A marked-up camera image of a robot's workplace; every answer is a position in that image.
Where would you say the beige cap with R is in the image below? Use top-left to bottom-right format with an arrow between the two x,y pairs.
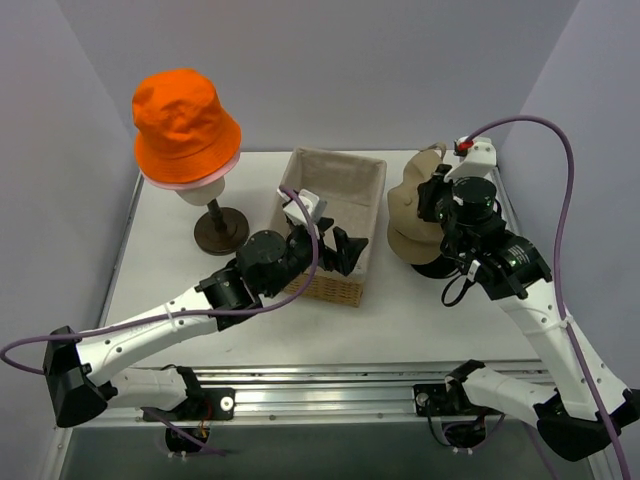
387,143 -> 447,265

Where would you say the black cap with R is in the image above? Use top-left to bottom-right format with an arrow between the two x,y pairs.
411,255 -> 459,280

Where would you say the pink hat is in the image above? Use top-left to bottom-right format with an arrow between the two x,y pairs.
141,150 -> 241,191

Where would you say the orange hat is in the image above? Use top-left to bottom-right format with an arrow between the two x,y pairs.
131,68 -> 242,183

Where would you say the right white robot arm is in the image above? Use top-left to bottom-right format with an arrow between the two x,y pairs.
417,164 -> 639,461

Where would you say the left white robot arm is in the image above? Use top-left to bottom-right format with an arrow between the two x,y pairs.
43,218 -> 369,428

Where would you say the wicker basket with liner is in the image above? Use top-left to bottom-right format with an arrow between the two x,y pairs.
279,147 -> 387,307

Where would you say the dark round mannequin stand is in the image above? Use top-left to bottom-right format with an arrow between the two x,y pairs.
194,199 -> 249,256

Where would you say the cream mannequin head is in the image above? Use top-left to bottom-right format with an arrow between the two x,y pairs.
177,177 -> 225,207

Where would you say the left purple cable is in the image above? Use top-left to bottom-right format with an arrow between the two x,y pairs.
0,185 -> 321,459

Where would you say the purple cable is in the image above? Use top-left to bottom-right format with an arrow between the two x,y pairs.
462,115 -> 631,480
0,185 -> 321,459

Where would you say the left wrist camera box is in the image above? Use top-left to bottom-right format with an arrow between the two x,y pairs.
278,187 -> 327,227

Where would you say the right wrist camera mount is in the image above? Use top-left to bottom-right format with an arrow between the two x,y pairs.
444,137 -> 497,182

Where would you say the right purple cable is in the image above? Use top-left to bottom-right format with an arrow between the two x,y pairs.
462,115 -> 631,480

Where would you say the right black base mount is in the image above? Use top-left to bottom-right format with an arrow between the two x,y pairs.
412,379 -> 506,449

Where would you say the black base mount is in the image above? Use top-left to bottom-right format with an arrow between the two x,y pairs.
142,387 -> 235,457
412,379 -> 506,449

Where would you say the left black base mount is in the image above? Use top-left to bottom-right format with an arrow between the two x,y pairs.
142,387 -> 235,457

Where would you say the aluminium rail frame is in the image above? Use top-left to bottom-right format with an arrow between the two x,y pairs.
49,149 -> 616,480

